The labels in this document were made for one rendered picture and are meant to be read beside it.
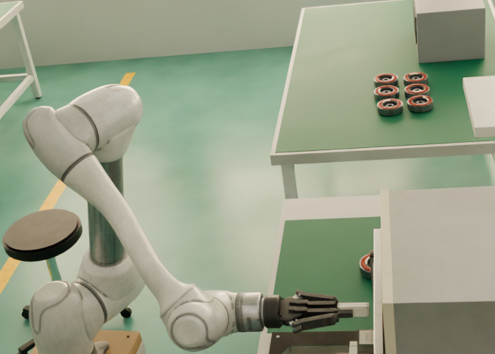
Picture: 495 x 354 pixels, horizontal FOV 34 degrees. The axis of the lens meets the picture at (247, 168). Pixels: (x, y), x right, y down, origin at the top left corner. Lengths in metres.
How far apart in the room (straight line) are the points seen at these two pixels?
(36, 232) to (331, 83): 1.55
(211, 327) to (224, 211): 2.84
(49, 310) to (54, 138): 0.56
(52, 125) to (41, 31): 5.09
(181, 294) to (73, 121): 0.52
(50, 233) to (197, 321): 1.97
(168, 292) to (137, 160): 3.51
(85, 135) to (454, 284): 0.92
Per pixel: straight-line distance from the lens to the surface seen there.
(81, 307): 2.37
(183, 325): 1.71
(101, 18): 6.85
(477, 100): 2.73
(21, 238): 3.63
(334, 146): 3.45
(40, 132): 2.00
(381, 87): 3.86
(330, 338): 2.45
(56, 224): 3.66
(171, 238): 4.39
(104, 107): 2.05
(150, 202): 4.75
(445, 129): 3.53
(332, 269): 2.74
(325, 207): 3.06
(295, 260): 2.79
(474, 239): 1.86
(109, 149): 2.10
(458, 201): 1.99
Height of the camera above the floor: 2.39
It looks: 29 degrees down
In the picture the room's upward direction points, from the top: 9 degrees counter-clockwise
